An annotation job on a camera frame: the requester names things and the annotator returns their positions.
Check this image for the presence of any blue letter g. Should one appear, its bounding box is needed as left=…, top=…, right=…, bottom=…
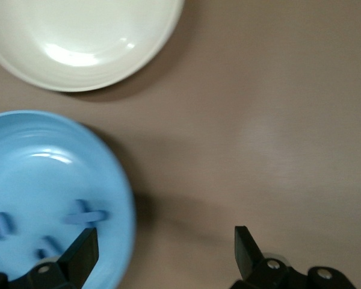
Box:
left=35, top=235, right=64, bottom=260

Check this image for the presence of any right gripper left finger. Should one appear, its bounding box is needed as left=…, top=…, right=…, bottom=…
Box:
left=26, top=227, right=99, bottom=289

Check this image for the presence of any blue letter X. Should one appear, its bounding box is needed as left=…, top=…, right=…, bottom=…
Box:
left=63, top=199, right=110, bottom=225

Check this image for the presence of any blue letter E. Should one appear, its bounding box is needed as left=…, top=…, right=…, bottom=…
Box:
left=0, top=212, right=16, bottom=245

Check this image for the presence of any blue plate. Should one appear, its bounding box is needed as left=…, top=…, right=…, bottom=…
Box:
left=0, top=110, right=136, bottom=289

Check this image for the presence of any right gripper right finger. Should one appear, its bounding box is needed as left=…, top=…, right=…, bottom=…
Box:
left=228, top=225, right=292, bottom=289

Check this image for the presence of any large table cover sheet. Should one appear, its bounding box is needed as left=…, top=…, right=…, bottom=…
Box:
left=0, top=0, right=361, bottom=289

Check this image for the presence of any beige plate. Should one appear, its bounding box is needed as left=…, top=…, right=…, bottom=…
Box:
left=0, top=0, right=186, bottom=93

